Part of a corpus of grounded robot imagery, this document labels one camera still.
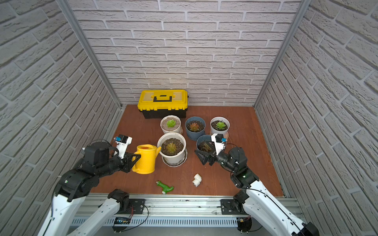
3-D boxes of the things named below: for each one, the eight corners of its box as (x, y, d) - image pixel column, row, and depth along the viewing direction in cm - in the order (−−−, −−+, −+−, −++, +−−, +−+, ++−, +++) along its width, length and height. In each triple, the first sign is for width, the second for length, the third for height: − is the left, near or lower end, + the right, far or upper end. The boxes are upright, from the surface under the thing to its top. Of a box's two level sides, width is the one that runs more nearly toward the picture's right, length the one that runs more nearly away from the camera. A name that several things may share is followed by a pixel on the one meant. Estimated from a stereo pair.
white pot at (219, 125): (210, 140, 102) (211, 130, 93) (209, 126, 110) (210, 116, 100) (228, 140, 102) (231, 130, 93) (225, 126, 110) (228, 116, 100)
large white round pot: (159, 166, 89) (155, 157, 78) (163, 143, 100) (159, 132, 89) (186, 166, 89) (186, 157, 79) (187, 143, 100) (187, 132, 89)
